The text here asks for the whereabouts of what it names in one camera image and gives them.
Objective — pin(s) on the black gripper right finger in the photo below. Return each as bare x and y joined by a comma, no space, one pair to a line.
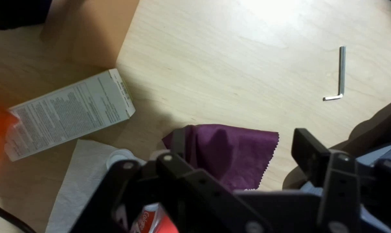
355,194

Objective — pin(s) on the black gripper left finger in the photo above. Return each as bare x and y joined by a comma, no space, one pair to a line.
170,189

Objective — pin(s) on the purple cloth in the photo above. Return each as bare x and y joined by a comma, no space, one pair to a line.
242,155

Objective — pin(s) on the red packet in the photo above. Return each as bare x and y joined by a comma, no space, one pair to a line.
154,221

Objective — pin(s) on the white printed carton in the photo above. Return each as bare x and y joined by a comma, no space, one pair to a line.
70,114

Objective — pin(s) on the silver allen key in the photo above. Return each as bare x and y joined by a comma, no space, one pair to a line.
342,69

